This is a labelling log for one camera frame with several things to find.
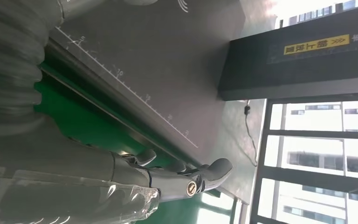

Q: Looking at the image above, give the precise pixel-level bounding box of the black weighing platform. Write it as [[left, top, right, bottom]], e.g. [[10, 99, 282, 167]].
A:
[[48, 0, 251, 205]]

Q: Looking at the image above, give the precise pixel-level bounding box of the black scale column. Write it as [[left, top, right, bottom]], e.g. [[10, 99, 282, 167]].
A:
[[217, 3, 358, 101]]

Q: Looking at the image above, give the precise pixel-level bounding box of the black and yellow column label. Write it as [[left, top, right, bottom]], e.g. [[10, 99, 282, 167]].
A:
[[267, 21, 358, 64]]

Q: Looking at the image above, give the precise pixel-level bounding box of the green conveyor belt with metal frame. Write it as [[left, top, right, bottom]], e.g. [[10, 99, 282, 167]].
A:
[[34, 62, 238, 224]]

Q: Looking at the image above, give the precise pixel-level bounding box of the thin black table cable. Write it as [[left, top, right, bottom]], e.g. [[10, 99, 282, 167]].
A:
[[243, 100, 258, 168]]

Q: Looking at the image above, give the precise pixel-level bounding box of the black window frame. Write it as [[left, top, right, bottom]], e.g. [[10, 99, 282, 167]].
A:
[[250, 98, 358, 224]]

